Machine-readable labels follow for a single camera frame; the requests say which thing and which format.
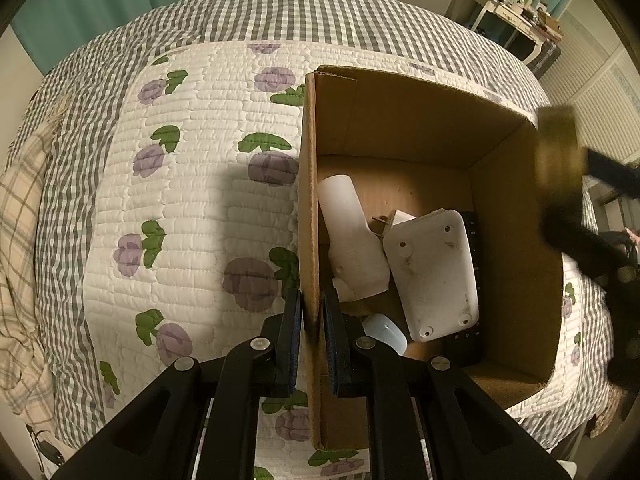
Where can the dark grey suitcase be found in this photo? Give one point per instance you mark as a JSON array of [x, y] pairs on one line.
[[542, 57]]

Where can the white plastic nozzle piece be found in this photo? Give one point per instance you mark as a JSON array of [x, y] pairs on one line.
[[352, 245]]

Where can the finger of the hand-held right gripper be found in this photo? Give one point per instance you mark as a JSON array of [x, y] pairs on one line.
[[612, 172], [575, 235]]

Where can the white dressing table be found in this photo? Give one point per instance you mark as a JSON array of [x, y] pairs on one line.
[[500, 7]]

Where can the brown cardboard box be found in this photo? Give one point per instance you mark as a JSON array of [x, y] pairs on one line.
[[410, 125]]

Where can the black remote control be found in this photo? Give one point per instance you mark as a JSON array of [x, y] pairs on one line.
[[462, 350]]

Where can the white plastic box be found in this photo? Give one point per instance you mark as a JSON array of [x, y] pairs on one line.
[[432, 272]]

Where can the white louvred wardrobe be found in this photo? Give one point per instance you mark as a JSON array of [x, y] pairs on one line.
[[600, 90]]

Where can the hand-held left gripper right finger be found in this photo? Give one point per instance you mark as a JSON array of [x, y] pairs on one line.
[[332, 345]]

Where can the white floral quilted mat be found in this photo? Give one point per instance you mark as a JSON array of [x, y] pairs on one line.
[[200, 185]]

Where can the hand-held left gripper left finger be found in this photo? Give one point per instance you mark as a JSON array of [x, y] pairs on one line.
[[295, 340]]

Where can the beige plaid pillow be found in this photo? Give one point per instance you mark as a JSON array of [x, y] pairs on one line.
[[22, 260]]

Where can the white plug adapter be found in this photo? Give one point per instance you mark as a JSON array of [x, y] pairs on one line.
[[397, 220]]

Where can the round black gold tin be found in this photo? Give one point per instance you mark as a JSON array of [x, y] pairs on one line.
[[560, 152]]

